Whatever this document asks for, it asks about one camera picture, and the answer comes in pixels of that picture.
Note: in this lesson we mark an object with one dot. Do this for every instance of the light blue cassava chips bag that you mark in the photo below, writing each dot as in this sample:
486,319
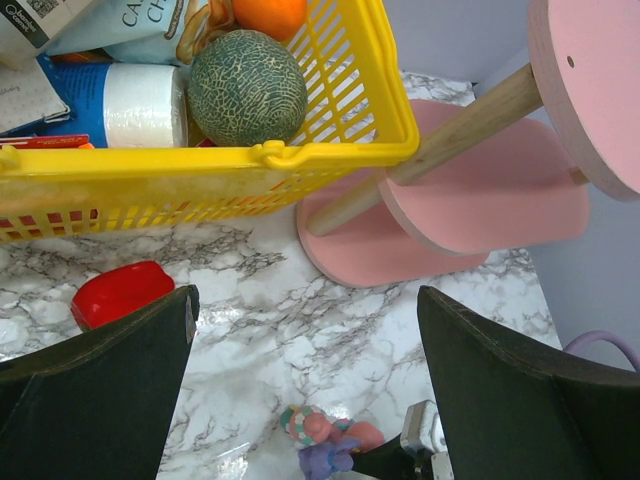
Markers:
148,31

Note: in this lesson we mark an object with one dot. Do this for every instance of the pink bunny toy standing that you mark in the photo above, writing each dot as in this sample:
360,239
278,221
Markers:
308,425

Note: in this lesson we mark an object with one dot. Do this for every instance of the purple bunny toy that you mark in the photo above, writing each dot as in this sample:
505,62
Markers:
321,461

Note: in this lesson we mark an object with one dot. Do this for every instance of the grey paper pouch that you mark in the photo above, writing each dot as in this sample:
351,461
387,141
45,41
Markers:
29,26

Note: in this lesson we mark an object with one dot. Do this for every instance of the pink toy figure lying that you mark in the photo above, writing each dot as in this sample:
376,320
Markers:
368,435

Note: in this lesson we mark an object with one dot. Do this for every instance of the yellow plastic shopping basket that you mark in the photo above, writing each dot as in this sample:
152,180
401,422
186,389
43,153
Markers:
358,117

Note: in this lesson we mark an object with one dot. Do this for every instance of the pink three-tier shelf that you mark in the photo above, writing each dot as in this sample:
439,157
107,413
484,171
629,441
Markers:
509,170

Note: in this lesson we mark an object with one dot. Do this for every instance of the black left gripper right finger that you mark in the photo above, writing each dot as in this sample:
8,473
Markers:
515,408

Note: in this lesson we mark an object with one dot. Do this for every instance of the green toy melon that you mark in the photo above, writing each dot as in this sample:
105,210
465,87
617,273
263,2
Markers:
246,89

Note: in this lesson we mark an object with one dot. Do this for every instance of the orange toy fruit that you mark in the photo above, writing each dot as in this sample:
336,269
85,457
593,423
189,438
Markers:
279,19

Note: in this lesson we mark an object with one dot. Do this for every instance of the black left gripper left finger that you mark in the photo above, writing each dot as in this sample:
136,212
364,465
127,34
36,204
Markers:
99,405

